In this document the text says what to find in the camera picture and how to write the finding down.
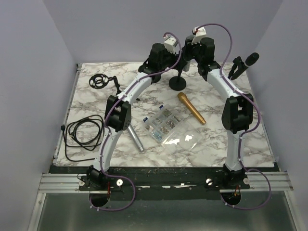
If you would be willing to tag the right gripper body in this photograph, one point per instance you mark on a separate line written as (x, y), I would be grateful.
(190, 51)

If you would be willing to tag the clear plastic screw organizer box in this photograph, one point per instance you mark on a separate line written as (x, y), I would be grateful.
(171, 130)

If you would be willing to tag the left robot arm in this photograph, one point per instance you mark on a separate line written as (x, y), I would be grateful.
(161, 59)

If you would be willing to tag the aluminium mounting rail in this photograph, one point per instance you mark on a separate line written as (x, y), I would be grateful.
(255, 182)

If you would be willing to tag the black microphone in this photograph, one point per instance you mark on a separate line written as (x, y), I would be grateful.
(251, 59)

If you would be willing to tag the round base clip stand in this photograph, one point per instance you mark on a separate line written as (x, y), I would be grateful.
(177, 82)
(236, 69)

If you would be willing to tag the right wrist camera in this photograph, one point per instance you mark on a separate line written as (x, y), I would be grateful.
(198, 34)

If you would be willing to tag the silver microphone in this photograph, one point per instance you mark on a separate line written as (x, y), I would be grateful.
(135, 138)

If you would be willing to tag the gold microphone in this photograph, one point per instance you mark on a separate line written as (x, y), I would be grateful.
(184, 99)

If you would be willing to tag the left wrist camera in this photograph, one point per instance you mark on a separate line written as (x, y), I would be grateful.
(170, 44)

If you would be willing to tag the glitter microphone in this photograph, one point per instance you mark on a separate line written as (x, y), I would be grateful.
(186, 68)

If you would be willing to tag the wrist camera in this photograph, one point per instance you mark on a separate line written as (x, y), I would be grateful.
(198, 34)
(170, 44)

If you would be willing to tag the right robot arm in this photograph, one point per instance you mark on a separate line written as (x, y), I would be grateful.
(237, 114)

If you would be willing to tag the tripod shock mount stand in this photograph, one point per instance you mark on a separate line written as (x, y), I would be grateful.
(100, 81)

